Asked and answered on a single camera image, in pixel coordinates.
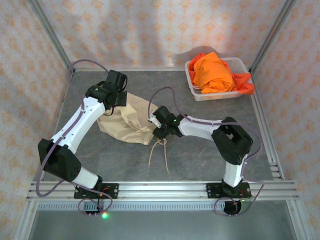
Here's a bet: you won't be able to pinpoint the beige shorts with drawstring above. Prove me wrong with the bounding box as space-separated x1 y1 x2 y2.
96 91 171 176

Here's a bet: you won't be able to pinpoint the light orange shorts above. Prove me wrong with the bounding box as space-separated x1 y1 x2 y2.
192 51 237 95

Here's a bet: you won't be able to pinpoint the red-orange shorts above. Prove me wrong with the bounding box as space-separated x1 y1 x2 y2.
187 52 255 96

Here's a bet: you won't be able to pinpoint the white perforated plastic basket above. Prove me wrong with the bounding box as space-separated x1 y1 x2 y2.
184 56 254 102

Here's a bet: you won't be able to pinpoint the grey sheet metal panel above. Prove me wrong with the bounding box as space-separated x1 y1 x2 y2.
28 209 300 240

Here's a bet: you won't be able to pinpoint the black connector with status light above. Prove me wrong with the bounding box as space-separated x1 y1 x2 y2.
84 209 110 220

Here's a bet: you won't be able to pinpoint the thin aluminium table edge rail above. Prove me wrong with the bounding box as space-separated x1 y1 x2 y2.
72 66 187 73

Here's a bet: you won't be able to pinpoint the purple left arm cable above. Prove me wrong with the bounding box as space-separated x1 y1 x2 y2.
36 58 113 218

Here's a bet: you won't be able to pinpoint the aluminium table side rail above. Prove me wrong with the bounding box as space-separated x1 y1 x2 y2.
251 72 286 181
40 71 75 181

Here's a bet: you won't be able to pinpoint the aluminium mounting rail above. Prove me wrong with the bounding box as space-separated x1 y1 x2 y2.
26 180 300 201

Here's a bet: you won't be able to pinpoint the slotted grey cable duct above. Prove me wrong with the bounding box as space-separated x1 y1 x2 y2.
37 201 288 211

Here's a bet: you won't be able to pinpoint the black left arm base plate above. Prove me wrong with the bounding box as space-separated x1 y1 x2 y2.
73 183 119 200

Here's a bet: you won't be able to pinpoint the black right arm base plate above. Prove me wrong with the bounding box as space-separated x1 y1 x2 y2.
206 182 251 200

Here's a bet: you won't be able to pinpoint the aluminium frame post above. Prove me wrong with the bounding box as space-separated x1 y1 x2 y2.
249 0 297 74
26 0 76 75

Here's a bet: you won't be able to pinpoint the short aluminium frame leg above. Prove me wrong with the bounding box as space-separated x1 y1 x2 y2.
286 199 312 240
13 201 38 240

